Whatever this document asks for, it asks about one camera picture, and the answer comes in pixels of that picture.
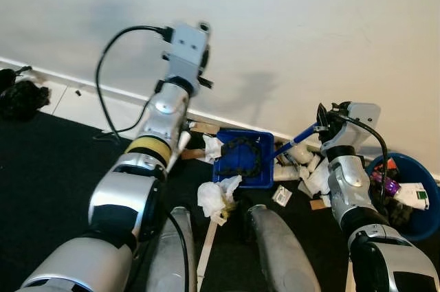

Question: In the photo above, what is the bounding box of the grey right robot leg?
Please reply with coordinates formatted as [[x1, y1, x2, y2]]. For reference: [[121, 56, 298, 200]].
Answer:
[[246, 204, 322, 292]]

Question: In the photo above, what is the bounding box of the blue round trash bin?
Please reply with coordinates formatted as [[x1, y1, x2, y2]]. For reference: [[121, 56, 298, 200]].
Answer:
[[364, 153, 440, 241]]

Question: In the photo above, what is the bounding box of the black crumpled bag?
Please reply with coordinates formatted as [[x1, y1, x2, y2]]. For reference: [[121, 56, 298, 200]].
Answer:
[[0, 65, 50, 122]]

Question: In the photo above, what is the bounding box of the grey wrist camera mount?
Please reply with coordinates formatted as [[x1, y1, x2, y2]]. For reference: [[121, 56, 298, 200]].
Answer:
[[163, 23, 210, 87], [337, 102, 381, 148]]

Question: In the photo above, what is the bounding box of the blue dustpan with long handle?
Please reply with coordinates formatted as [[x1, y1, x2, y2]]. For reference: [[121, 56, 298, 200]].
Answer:
[[212, 122, 322, 190]]

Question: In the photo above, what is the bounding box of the grey left robot leg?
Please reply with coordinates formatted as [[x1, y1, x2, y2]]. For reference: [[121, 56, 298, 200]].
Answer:
[[144, 206, 200, 292]]

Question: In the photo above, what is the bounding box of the black chain-like trash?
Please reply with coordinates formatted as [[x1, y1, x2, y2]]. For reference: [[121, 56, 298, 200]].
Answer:
[[220, 135, 265, 177]]

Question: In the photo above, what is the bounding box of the white floor tape strip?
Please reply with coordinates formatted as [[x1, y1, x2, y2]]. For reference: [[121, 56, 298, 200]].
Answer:
[[196, 220, 217, 292]]

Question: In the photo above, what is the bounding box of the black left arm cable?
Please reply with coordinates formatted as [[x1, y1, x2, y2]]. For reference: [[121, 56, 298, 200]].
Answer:
[[94, 25, 173, 142]]

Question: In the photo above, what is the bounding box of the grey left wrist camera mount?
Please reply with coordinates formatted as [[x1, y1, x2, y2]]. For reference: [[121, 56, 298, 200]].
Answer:
[[163, 23, 210, 87]]

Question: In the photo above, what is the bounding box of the white and green carton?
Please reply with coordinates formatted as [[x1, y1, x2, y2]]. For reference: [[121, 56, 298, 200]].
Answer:
[[393, 182, 430, 210]]

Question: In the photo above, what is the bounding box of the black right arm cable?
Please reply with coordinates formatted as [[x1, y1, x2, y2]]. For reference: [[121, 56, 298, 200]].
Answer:
[[333, 113, 389, 224]]

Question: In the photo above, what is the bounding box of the small white packet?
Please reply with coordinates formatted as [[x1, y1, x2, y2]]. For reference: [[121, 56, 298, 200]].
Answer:
[[273, 186, 293, 205]]

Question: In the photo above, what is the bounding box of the black crumpled trash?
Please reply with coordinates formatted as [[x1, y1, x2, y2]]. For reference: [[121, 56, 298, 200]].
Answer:
[[375, 192, 413, 231]]

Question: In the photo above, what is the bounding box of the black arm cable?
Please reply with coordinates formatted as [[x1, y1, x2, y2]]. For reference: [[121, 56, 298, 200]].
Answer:
[[333, 113, 389, 224], [94, 25, 173, 142]]

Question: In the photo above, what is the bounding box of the grey robot leg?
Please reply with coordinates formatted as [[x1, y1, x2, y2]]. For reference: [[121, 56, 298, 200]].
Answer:
[[144, 206, 200, 292], [246, 204, 322, 292]]

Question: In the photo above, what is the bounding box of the black floor mat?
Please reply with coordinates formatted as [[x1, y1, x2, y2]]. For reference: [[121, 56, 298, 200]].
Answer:
[[0, 110, 440, 292]]

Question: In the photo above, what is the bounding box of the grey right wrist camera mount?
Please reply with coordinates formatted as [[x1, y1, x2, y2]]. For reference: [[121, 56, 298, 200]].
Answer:
[[337, 102, 381, 148]]

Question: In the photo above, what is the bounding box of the white plastic bag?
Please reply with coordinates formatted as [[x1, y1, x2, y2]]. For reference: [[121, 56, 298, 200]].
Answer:
[[197, 175, 243, 227]]

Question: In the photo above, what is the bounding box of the crumpled white paper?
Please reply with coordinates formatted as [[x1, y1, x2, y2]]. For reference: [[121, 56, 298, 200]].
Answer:
[[201, 134, 224, 164]]

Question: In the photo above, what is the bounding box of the white brush with black handle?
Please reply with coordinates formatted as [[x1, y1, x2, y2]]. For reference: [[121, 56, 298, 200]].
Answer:
[[168, 131, 192, 172]]

